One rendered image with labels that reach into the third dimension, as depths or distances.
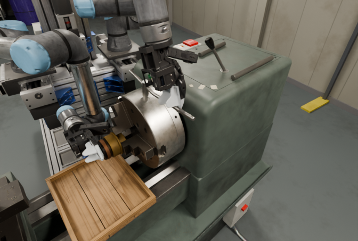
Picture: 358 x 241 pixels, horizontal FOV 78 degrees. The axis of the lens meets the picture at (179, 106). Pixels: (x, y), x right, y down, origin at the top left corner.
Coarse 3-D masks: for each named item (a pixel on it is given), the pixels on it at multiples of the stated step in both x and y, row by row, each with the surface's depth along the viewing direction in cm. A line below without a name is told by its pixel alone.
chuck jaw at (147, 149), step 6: (132, 138) 82; (138, 138) 82; (144, 138) 82; (126, 144) 80; (132, 144) 80; (138, 144) 79; (144, 144) 79; (150, 144) 79; (126, 150) 80; (132, 150) 80; (138, 150) 79; (144, 150) 77; (150, 150) 77; (156, 150) 78; (162, 150) 79; (144, 156) 78; (150, 156) 78
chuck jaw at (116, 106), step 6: (120, 102) 84; (114, 108) 83; (120, 108) 83; (120, 114) 83; (126, 114) 85; (114, 120) 82; (120, 120) 83; (126, 120) 84; (114, 126) 83; (120, 126) 83; (126, 126) 84; (132, 126) 85; (114, 132) 81
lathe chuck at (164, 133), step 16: (128, 96) 81; (128, 112) 84; (144, 112) 76; (160, 112) 78; (144, 128) 79; (160, 128) 76; (160, 144) 77; (176, 144) 82; (144, 160) 92; (160, 160) 80
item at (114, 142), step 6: (120, 132) 84; (108, 138) 79; (114, 138) 80; (120, 138) 82; (102, 144) 78; (108, 144) 79; (114, 144) 79; (120, 144) 80; (102, 150) 77; (108, 150) 78; (114, 150) 79; (120, 150) 81; (108, 156) 79; (114, 156) 80
